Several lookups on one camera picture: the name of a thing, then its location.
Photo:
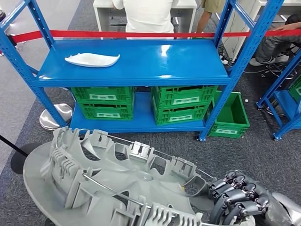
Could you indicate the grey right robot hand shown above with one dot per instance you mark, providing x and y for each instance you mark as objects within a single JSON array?
[{"x": 234, "y": 206}]

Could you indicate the silver plastic wheel hubcap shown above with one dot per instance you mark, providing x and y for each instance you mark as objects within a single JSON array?
[{"x": 141, "y": 187}]

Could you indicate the blue steel shelf rack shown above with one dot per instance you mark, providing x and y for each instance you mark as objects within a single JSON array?
[
  {"x": 141, "y": 59},
  {"x": 284, "y": 106}
]

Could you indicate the green open plastic bin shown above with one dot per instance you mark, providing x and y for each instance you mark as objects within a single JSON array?
[{"x": 232, "y": 112}]

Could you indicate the white power strip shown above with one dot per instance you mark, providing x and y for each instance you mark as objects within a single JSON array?
[{"x": 223, "y": 59}]

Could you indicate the white partition panel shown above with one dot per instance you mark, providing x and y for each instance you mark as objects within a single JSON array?
[{"x": 234, "y": 46}]

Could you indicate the person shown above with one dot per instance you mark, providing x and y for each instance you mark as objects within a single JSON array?
[
  {"x": 145, "y": 15},
  {"x": 211, "y": 4},
  {"x": 270, "y": 46}
]

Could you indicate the white plastic mirror cover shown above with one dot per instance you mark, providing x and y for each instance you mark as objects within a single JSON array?
[{"x": 91, "y": 60}]

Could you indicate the chrome round stool base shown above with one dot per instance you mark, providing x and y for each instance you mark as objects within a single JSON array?
[{"x": 56, "y": 117}]

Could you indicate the red barrier tape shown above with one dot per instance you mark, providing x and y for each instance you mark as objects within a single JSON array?
[{"x": 93, "y": 33}]

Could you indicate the white desk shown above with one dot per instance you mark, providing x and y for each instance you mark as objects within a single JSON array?
[{"x": 103, "y": 4}]

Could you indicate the black stanchion with round base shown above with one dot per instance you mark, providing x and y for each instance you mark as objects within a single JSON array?
[{"x": 19, "y": 159}]

